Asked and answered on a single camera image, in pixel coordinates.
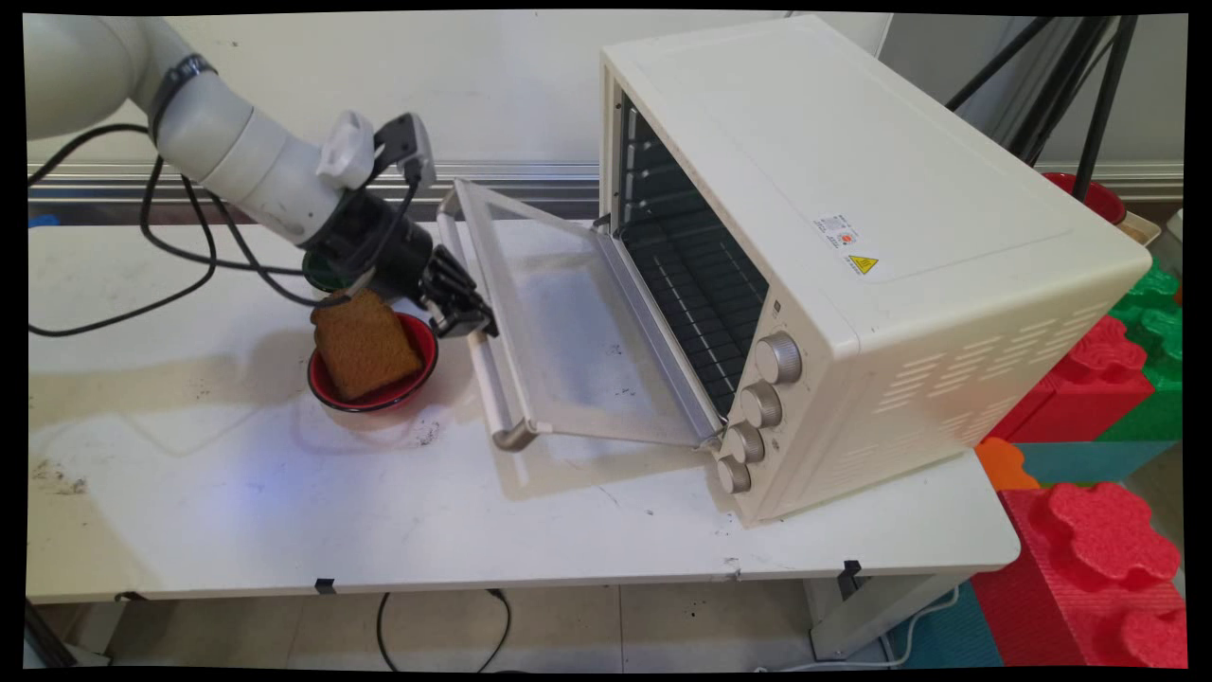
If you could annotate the black tripod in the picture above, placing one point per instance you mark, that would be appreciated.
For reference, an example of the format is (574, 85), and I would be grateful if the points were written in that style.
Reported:
(1098, 95)

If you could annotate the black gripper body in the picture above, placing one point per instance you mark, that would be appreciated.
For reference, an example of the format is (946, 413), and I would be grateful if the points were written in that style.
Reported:
(374, 248)

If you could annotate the red bowl behind oven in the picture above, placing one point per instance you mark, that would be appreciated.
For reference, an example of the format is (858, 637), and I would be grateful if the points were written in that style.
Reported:
(1098, 199)

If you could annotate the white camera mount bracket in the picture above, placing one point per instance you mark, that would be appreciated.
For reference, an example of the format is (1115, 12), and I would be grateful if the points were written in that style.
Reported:
(346, 150)

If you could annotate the white table leg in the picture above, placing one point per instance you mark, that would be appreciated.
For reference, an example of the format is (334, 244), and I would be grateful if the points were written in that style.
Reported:
(881, 606)

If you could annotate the green bowl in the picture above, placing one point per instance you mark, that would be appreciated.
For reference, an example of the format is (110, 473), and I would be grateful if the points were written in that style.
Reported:
(320, 277)

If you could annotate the green foam block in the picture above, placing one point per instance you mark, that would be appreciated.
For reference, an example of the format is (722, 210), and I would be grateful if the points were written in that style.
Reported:
(1160, 322)

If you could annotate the silver oven knob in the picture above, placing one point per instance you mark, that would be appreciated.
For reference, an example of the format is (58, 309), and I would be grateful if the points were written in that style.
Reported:
(744, 442)
(778, 358)
(734, 475)
(761, 405)

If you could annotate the teal foam block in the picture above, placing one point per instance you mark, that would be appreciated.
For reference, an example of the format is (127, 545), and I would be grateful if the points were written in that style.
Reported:
(1089, 461)

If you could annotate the yellow warning sticker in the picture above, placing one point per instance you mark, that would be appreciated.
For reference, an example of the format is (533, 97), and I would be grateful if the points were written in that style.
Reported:
(863, 264)

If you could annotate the white label sticker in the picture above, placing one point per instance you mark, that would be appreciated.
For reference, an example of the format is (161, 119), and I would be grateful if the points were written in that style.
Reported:
(837, 232)

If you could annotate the cream toaster oven body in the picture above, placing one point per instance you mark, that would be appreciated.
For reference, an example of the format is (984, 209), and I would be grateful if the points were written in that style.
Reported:
(900, 237)

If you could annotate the brown bread slice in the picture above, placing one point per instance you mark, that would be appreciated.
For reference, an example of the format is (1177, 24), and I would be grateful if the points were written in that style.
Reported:
(365, 346)

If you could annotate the large red foam block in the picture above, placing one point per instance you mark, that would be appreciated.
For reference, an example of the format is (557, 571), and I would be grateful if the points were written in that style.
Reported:
(1089, 578)

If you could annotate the beige tray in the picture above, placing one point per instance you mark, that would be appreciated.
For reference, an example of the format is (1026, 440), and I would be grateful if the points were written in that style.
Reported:
(1141, 227)

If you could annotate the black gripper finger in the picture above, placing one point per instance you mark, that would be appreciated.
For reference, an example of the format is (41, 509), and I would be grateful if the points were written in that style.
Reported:
(459, 279)
(464, 324)

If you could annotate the orange foam piece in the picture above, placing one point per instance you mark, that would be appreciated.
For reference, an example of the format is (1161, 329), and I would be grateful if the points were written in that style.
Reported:
(1006, 464)

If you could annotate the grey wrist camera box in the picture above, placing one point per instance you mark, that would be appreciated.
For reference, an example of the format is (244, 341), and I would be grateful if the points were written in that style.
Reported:
(409, 147)

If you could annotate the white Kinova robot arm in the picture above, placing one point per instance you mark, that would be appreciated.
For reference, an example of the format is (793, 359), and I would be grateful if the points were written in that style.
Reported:
(189, 123)

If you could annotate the red bowl with black rim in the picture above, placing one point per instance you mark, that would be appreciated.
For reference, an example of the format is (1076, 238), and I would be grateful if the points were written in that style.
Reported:
(417, 355)

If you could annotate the aluminium wall rail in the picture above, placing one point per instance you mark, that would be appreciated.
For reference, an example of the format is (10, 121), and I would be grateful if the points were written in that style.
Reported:
(530, 180)

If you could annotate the teal foam floor mat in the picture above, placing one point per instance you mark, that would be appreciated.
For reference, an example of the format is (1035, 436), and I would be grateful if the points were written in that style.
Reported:
(947, 630)

